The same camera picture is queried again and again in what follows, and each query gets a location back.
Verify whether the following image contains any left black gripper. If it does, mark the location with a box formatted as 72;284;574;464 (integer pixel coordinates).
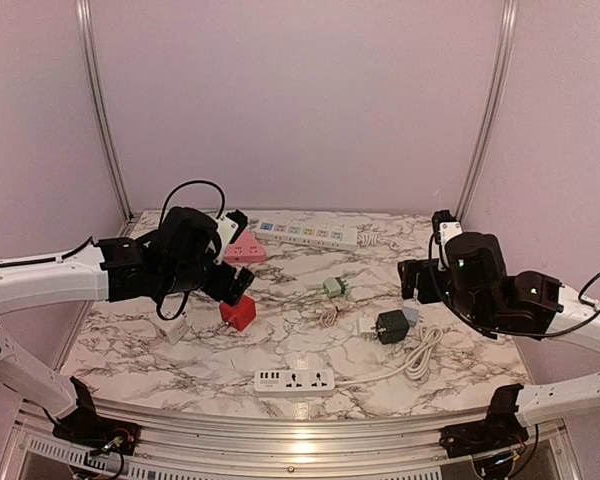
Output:
159;255;255;307

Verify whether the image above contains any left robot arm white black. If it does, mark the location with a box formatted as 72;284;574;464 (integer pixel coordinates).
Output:
0;207;254;445

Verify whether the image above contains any white cube socket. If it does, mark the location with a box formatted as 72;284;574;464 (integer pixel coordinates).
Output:
164;313;190;344

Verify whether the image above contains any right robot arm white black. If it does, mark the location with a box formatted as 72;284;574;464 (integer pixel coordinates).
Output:
397;230;600;448

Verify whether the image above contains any green plug adapter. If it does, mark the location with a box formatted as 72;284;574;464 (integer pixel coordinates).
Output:
322;276;351;299

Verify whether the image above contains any aluminium frame post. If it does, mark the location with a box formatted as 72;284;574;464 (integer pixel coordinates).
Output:
76;0;133;223
455;0;519;222

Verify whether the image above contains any left aluminium frame post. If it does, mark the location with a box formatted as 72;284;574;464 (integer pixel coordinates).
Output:
76;0;133;223

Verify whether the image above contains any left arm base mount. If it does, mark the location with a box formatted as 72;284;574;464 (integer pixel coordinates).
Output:
51;417;141;479

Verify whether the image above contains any long white colourful power strip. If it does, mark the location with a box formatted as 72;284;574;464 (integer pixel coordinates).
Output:
253;219;358;251

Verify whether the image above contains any light blue charger plug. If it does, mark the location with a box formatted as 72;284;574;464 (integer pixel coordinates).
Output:
401;300;419;328

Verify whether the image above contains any dark green charger plug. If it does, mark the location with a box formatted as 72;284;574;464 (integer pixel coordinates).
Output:
375;310;410;345

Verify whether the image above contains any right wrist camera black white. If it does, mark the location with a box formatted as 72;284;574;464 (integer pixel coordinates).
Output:
432;210;463;271

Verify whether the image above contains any aluminium front rail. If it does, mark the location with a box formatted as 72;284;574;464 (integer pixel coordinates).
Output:
9;394;571;480

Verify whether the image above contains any right aluminium frame post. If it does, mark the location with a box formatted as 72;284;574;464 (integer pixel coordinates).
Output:
455;0;519;222

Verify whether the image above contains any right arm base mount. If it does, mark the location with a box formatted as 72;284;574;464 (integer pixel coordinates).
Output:
439;420;529;479

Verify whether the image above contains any white charger plug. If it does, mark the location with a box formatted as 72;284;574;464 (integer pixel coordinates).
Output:
357;318;377;340

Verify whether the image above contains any pink triangular power socket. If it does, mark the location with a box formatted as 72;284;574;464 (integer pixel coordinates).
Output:
224;230;267;264

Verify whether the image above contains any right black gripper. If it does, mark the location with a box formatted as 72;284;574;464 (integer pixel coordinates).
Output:
399;258;491;328

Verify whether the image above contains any red cube socket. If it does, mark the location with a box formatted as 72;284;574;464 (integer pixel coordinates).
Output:
219;295;257;332

